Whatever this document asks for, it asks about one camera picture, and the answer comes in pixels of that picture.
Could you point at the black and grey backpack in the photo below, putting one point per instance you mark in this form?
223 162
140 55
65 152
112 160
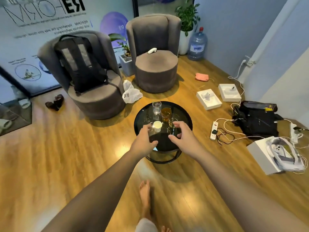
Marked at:
79 65

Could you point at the grey round armchair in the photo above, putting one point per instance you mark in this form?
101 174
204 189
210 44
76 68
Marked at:
155 70
96 101

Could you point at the glass of amber tea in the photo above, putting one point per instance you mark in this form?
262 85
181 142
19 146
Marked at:
166 115

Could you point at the white power strip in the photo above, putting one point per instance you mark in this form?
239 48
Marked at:
293 134
213 136

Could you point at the person's right forearm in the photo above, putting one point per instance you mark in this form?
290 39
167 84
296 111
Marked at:
241 195

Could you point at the tall plant in white pot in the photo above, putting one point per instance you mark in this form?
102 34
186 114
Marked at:
186 19

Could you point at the tall clear glass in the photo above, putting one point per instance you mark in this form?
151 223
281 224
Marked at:
157 109

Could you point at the round black glass table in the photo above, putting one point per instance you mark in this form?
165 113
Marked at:
164 142

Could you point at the person's left foot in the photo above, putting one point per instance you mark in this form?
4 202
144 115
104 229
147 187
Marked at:
145 198

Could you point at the white paper cup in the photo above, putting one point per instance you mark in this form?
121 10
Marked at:
157 126

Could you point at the brown shoe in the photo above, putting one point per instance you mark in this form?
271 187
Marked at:
59 100
52 105

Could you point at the white open box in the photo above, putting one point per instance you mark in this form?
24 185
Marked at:
212 103
230 96

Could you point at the large white box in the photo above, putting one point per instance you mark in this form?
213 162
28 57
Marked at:
259 154

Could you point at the blue water jug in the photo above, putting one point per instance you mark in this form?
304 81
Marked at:
197 47

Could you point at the person's foot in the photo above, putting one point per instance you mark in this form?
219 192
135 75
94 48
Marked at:
145 198
165 229

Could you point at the small plant in grey pot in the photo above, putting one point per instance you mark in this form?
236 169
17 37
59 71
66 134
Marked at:
126 64

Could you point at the grey trouser leg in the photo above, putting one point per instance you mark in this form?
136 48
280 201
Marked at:
146 226

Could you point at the person's right hand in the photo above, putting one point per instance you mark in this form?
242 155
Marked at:
189 142

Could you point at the white handheld controller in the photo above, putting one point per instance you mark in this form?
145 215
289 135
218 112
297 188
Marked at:
207 96
230 89
152 50

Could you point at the white headset in plastic wrap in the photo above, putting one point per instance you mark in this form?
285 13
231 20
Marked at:
284 153

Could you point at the white slipper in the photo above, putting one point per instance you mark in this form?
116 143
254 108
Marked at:
24 103
5 123

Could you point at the person's left forearm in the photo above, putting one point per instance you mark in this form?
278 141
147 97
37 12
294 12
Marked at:
101 190

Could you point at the black bag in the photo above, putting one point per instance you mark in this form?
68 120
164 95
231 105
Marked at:
258 123

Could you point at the person's right thumb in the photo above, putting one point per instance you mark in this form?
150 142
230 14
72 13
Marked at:
174 138

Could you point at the white plastic bag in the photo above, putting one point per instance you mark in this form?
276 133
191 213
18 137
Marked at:
131 95

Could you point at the person's right foot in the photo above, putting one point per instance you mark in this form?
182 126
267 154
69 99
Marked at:
165 229

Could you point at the dark floor mat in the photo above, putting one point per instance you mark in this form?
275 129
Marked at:
17 118

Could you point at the person's left hand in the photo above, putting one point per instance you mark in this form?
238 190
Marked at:
141 142

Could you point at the person's left thumb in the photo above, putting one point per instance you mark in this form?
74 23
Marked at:
153 143

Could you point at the small clear glass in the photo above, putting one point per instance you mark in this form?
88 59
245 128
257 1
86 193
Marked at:
152 125
173 121

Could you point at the white wall socket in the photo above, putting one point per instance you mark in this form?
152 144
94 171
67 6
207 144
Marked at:
251 63

